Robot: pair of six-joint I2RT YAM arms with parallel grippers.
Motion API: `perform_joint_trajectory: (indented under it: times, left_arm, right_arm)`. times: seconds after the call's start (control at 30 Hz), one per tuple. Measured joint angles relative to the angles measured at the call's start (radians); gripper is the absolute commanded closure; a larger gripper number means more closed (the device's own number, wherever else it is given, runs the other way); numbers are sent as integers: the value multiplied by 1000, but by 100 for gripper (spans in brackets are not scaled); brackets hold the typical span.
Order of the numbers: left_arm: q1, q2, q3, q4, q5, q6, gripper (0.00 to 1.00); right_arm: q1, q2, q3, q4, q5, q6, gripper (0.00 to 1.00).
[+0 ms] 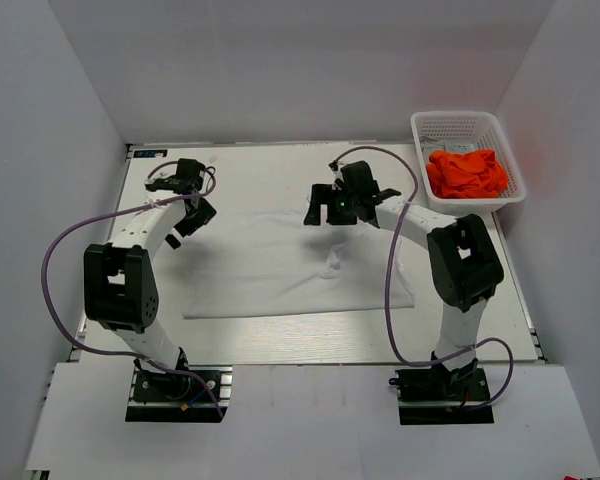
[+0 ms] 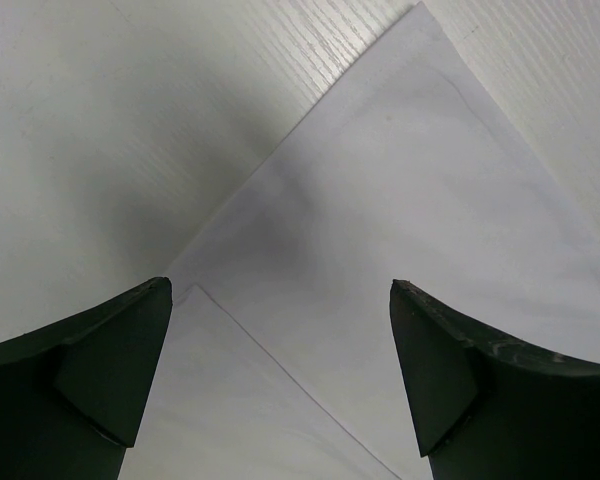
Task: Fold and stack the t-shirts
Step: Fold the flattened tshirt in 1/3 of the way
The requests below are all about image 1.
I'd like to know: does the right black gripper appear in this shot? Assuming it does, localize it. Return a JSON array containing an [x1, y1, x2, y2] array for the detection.
[[305, 184, 360, 227]]

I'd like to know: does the white t shirt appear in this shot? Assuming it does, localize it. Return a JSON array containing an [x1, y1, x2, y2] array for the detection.
[[183, 211, 391, 320]]

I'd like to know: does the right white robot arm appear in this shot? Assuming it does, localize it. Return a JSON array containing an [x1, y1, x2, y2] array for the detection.
[[303, 161, 504, 399]]

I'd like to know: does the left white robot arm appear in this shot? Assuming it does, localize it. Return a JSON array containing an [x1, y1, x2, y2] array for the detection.
[[83, 158, 216, 399]]

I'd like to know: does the blue table label sticker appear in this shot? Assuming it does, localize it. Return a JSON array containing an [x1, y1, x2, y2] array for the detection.
[[133, 149, 168, 158]]

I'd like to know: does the white plastic basket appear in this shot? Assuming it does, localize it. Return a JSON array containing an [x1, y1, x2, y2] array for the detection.
[[411, 111, 526, 216]]

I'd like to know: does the orange t shirt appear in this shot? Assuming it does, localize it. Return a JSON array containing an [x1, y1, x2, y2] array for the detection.
[[426, 149, 509, 199]]

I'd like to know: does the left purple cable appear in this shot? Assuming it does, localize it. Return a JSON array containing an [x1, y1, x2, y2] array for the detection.
[[40, 160, 226, 421]]

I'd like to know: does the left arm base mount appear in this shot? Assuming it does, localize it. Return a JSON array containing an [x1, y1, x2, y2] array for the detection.
[[125, 366, 233, 424]]

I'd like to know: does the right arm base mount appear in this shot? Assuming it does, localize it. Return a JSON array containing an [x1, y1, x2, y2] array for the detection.
[[388, 368, 494, 426]]

